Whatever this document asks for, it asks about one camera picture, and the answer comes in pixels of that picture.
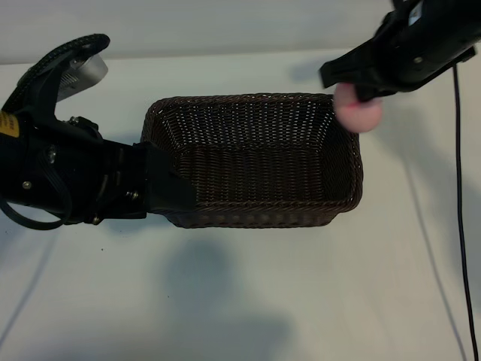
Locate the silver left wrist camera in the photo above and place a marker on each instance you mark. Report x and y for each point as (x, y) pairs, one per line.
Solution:
(92, 71)

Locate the brown wicker basket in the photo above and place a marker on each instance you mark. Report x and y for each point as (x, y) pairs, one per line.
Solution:
(255, 173)

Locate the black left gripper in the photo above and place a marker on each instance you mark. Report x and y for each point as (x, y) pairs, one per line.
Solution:
(86, 176)

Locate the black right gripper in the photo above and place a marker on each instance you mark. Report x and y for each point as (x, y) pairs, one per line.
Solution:
(402, 56)

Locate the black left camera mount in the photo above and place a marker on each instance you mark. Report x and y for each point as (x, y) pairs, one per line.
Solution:
(45, 86)

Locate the pink peach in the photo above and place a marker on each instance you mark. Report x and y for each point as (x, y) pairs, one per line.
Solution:
(357, 116)

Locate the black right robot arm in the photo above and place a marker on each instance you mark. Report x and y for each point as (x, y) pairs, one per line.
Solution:
(451, 26)

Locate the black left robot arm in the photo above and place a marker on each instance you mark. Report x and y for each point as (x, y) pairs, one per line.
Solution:
(7, 169)

